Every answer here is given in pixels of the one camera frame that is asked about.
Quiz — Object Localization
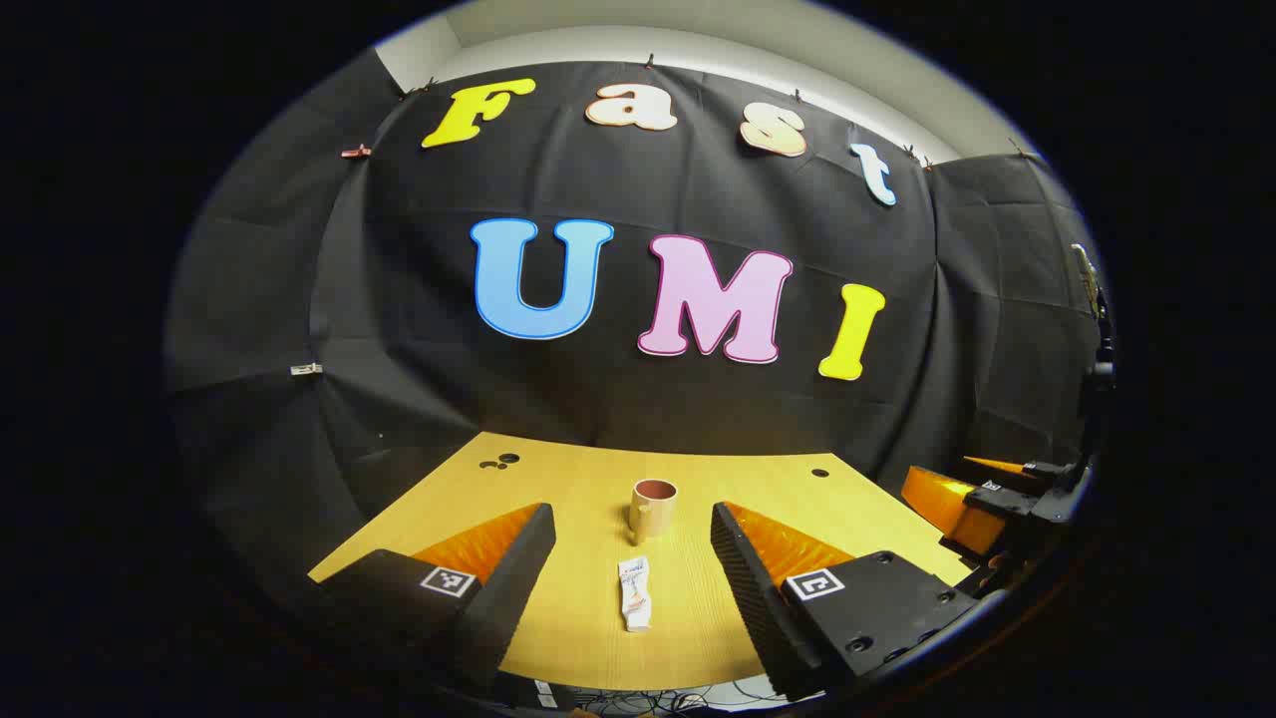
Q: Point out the white toothpaste tube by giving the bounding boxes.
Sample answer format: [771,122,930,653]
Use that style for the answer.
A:
[617,556,654,633]

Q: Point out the beige cup with handle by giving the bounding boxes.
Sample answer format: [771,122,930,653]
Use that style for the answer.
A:
[629,479,680,545]

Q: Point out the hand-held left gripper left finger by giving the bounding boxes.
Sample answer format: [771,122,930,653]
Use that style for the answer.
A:
[309,503,557,697]

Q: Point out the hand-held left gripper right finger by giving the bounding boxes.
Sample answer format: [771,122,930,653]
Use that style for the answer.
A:
[710,501,983,703]

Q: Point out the black cables under desk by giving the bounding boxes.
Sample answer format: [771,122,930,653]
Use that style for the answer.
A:
[588,686,789,717]

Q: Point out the black backdrop cloth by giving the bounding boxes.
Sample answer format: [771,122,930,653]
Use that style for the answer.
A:
[164,45,1113,599]

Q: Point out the yellow wooden desktop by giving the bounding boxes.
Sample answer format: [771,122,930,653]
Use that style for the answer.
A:
[307,431,973,694]

